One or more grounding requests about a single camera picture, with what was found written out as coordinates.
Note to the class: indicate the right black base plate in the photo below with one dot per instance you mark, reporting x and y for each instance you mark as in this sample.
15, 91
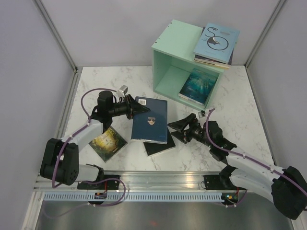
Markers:
219, 182

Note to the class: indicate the dark purple galaxy book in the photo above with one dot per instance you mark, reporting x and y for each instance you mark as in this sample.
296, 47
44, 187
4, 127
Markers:
230, 57

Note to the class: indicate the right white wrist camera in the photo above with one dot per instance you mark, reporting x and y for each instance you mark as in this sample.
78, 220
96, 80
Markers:
202, 115

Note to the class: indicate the aluminium rail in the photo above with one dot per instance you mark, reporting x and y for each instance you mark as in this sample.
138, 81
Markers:
162, 181

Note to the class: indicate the black book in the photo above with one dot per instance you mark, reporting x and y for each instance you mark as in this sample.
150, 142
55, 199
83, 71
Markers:
154, 148

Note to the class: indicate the left aluminium corner post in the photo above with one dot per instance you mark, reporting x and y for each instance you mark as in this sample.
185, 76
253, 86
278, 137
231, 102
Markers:
51, 26

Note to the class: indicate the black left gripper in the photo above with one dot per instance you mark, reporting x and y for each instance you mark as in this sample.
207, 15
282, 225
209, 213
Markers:
134, 107

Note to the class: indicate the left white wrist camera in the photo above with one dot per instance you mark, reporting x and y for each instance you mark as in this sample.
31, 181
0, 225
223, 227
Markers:
122, 91

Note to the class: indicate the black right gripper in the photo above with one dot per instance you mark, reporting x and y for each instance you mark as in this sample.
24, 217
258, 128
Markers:
184, 137

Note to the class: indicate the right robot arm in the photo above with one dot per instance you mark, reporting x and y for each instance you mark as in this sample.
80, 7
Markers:
285, 188

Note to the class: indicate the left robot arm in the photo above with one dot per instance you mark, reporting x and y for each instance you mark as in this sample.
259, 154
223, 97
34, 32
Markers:
60, 162

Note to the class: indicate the mint green open cabinet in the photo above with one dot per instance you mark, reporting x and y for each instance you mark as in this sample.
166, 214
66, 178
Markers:
173, 61

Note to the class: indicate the light blue SO book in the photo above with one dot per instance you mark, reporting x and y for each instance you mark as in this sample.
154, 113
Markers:
216, 43

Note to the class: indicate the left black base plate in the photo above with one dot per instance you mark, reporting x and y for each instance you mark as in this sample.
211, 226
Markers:
104, 186

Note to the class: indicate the green forest cover book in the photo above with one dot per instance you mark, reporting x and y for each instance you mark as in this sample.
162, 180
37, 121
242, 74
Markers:
108, 144

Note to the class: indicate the white slotted cable duct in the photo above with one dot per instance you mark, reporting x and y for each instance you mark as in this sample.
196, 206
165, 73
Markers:
135, 196

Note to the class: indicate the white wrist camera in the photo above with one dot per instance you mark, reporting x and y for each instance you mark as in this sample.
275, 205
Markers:
202, 115
122, 91

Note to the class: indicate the navy blue book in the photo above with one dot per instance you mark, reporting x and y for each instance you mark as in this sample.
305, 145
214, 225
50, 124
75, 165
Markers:
151, 126

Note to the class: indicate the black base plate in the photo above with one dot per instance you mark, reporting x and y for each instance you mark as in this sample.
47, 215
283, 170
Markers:
219, 182
104, 186

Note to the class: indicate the teal ocean cover book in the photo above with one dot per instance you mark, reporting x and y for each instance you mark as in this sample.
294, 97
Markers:
198, 87

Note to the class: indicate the right aluminium corner post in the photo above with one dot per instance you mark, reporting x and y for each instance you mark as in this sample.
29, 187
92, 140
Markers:
273, 17

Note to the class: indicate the aluminium corner post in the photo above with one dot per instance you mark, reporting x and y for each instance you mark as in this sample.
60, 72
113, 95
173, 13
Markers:
273, 17
51, 26

